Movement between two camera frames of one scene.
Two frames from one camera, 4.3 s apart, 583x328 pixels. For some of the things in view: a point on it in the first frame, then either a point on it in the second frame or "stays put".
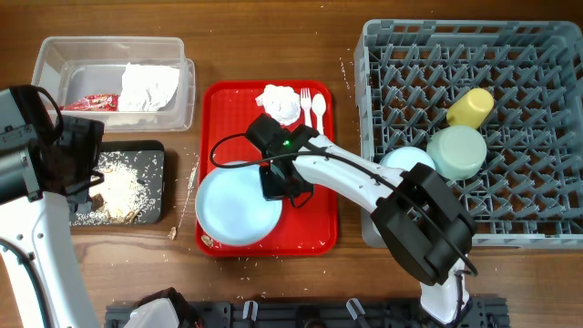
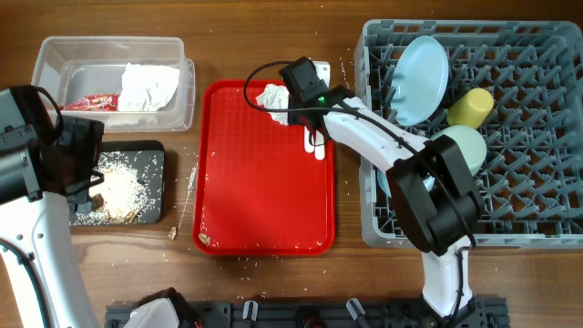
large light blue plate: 230,205 → 419,81
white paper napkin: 147,88 stays put
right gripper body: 277,183 → 301,117
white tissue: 281,102 stays put
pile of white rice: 120,197 stays put
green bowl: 456,152 stays put
